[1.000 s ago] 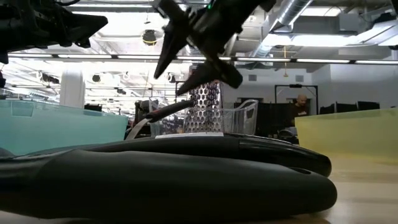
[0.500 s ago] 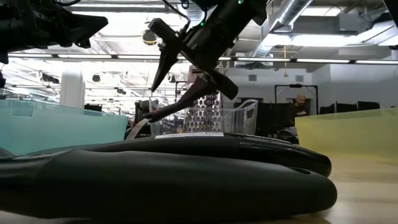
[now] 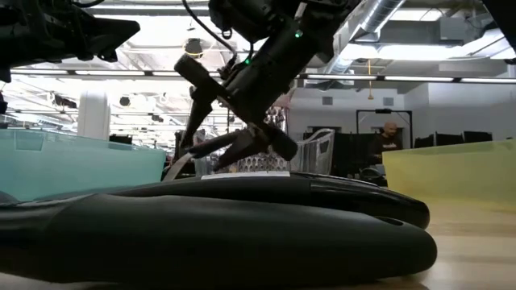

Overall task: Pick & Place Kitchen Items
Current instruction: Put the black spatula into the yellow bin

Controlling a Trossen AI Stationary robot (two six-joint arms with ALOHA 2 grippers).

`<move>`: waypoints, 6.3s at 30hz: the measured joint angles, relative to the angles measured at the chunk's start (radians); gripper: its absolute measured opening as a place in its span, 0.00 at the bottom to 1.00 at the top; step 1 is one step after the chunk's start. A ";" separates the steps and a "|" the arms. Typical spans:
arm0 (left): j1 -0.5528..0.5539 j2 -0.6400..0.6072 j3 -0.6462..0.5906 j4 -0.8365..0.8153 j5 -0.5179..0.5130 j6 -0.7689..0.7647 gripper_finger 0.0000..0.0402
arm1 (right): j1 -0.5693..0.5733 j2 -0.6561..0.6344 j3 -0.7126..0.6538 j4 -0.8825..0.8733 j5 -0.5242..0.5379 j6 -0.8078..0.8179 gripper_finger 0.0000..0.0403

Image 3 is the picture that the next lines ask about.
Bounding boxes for black background monitor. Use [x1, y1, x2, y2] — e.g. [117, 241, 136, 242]
[463, 130, 493, 144]

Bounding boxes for person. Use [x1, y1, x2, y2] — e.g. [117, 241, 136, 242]
[368, 122, 404, 166]

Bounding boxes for silver spiral air duct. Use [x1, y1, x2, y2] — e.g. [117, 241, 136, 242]
[306, 0, 408, 76]

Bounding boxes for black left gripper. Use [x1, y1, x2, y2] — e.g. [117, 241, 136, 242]
[15, 0, 141, 70]

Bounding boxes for long ceiling light strip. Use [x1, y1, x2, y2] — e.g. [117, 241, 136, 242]
[10, 68, 516, 85]

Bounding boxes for clear plastic bin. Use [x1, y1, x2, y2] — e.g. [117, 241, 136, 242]
[192, 127, 336, 176]

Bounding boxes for yellow hanging ceiling cord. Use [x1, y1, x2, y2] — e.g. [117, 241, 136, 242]
[366, 59, 375, 102]

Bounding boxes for black hanging ceiling lamp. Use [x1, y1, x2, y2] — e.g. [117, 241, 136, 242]
[184, 37, 205, 60]

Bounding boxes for pink metal box grater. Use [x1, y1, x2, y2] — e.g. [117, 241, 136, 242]
[235, 103, 292, 173]

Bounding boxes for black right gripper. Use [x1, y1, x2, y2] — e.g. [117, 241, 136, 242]
[173, 23, 324, 172]

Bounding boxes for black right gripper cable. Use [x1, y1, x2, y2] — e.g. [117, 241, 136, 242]
[180, 0, 239, 57]

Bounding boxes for black metal stand frame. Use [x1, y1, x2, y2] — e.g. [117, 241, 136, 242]
[356, 108, 414, 136]

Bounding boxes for white building column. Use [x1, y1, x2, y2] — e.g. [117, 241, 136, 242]
[77, 91, 111, 141]

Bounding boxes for yellow translucent plastic bin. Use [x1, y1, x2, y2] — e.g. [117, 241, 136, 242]
[381, 139, 516, 213]

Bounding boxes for teal translucent plastic bin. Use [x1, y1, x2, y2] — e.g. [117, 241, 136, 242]
[0, 127, 167, 202]

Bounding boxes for large black ladle white label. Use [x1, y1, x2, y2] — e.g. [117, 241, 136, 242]
[0, 192, 439, 284]

